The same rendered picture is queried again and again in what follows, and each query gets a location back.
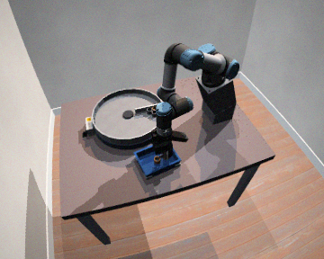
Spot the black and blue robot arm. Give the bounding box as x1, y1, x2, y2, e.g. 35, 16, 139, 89
156, 43, 239, 136

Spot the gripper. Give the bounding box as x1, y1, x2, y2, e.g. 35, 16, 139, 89
151, 129, 173, 160

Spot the blue open crate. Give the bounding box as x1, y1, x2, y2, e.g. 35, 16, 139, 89
134, 146, 180, 180

